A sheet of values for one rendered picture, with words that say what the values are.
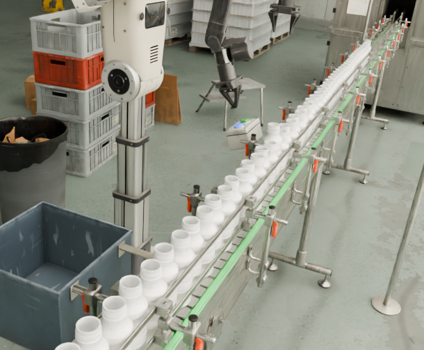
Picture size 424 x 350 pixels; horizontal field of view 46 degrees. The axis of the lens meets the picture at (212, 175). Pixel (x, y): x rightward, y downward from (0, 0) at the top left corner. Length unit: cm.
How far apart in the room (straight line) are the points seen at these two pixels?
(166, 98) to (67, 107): 139
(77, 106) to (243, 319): 192
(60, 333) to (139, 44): 102
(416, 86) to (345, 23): 103
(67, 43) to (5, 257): 227
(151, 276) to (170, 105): 402
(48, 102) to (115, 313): 305
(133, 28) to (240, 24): 607
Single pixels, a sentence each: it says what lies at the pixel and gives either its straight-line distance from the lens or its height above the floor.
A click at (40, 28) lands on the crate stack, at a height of 105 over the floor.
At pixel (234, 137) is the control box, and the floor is 108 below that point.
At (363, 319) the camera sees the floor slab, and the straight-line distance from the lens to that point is 276.
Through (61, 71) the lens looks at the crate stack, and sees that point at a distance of 365.
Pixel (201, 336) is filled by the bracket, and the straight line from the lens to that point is 90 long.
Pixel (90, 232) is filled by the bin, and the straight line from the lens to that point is 149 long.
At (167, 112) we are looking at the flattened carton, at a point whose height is 11.
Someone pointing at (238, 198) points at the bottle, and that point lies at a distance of 123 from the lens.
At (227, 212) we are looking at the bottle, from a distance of 118.
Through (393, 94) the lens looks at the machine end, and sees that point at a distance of 593.
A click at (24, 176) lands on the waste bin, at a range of 289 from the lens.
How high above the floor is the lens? 170
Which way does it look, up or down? 26 degrees down
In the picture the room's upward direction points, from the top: 5 degrees clockwise
